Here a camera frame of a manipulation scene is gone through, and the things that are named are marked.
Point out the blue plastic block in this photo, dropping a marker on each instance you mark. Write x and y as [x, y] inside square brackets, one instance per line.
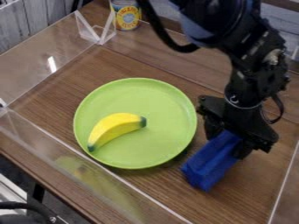
[208, 164]

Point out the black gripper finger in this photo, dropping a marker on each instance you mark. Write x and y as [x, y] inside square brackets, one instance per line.
[212, 126]
[243, 149]

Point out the yellow labelled tin can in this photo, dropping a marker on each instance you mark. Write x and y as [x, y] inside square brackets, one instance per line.
[128, 14]

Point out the yellow toy banana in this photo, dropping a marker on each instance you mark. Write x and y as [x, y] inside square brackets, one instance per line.
[114, 126]

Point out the clear acrylic enclosure wall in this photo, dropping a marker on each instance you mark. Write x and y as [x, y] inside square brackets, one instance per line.
[114, 196]

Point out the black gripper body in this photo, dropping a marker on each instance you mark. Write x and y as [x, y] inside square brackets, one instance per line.
[243, 122]

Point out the green round plate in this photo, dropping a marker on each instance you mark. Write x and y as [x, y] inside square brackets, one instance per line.
[168, 111]

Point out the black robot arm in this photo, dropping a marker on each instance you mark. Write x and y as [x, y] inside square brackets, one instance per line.
[231, 26]

